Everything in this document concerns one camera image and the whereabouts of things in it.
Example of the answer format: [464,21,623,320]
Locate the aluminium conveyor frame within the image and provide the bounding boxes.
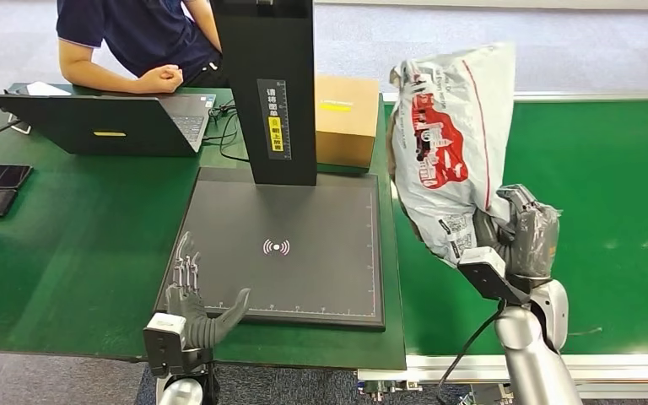
[355,88,648,405]

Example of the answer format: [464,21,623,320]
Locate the black cable bundle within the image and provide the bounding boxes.
[202,99,251,165]

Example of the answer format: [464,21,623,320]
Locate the brown cardboard box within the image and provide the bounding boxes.
[314,73,381,170]

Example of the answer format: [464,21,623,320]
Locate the black inbound scanning machine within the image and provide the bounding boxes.
[153,0,386,331]

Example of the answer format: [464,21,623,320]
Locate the black laptop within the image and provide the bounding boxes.
[0,93,219,158]

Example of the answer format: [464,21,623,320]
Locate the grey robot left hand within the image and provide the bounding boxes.
[163,231,252,338]

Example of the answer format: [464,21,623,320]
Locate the white paper sheet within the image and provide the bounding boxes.
[25,81,73,98]

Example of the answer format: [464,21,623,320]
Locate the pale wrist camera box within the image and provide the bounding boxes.
[143,312,189,378]
[457,246,533,307]

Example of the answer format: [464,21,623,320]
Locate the person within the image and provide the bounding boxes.
[55,0,230,95]

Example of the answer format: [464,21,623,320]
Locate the black yellow ruler label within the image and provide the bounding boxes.
[256,78,294,162]

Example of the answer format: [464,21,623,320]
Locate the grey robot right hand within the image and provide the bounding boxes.
[471,183,562,281]

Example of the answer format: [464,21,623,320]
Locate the white plastic package red print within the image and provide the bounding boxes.
[386,42,519,269]

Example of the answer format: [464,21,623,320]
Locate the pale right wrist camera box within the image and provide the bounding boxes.
[457,246,533,307]

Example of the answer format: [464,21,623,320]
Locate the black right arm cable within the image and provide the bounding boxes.
[435,300,507,405]

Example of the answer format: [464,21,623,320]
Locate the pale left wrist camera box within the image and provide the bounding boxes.
[143,312,189,378]

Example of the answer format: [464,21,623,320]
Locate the green conveyor belt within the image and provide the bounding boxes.
[384,98,648,357]

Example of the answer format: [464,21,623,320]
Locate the person's right hand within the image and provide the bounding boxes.
[136,62,185,95]

